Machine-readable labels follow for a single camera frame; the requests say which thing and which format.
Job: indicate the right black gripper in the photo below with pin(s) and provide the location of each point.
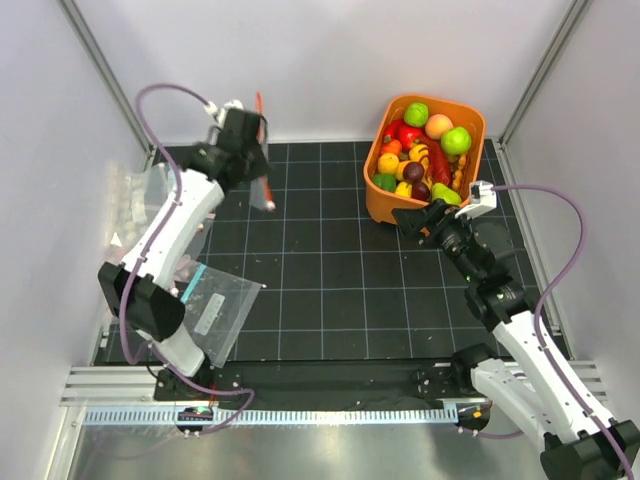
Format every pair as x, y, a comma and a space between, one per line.
413, 220

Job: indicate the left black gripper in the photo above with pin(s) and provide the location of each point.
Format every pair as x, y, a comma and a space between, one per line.
264, 161

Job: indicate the orange zipper clear bag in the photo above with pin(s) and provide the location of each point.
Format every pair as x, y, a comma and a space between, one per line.
261, 196

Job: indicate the green apple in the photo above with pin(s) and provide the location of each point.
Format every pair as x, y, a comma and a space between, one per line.
416, 115
456, 141

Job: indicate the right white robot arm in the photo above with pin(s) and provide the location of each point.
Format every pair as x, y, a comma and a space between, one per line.
576, 435

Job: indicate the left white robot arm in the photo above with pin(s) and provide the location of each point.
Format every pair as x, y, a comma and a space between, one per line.
138, 289

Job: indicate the green apple top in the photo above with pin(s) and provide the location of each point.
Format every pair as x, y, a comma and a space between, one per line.
416, 115

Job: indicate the clear bag white label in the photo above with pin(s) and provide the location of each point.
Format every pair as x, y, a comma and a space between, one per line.
217, 305

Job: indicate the dark red plum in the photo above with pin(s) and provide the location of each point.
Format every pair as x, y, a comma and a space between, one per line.
420, 191

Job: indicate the green pear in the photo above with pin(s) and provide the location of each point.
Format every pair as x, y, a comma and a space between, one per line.
440, 191

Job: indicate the dark purple plum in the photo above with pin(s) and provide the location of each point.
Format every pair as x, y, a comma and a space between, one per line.
413, 172

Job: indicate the orange plastic basket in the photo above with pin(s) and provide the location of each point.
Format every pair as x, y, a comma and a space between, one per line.
379, 202

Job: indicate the green bell pepper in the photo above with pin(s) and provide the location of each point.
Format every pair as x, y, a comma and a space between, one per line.
385, 182

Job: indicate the red chili pepper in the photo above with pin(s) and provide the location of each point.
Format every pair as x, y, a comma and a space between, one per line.
438, 162

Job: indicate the yellow orange fruit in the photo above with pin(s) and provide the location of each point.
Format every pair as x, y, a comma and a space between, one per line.
388, 163

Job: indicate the small orange pumpkin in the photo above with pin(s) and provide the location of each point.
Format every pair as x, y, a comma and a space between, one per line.
394, 147

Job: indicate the peach fruit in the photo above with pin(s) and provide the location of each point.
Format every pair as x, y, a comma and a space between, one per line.
437, 125

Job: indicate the black grid mat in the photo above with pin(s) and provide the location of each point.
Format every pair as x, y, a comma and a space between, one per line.
335, 284

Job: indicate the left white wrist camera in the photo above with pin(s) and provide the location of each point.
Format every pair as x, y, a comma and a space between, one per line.
219, 113

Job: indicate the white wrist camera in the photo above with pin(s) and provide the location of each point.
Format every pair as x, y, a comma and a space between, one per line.
482, 192
219, 113

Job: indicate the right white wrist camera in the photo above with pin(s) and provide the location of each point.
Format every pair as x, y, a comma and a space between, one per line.
482, 192

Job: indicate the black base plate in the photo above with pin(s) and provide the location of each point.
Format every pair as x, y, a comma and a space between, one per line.
336, 385

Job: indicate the left aluminium frame post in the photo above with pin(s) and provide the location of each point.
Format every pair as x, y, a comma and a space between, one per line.
97, 57

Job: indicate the aluminium frame post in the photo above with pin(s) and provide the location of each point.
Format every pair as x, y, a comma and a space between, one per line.
559, 41
97, 57

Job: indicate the slotted cable duct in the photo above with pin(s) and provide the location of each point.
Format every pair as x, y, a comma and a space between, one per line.
181, 415

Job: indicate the right aluminium frame post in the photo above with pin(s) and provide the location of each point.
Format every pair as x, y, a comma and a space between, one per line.
559, 41

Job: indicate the aluminium front rail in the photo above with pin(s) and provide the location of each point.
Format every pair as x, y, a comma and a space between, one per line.
108, 385

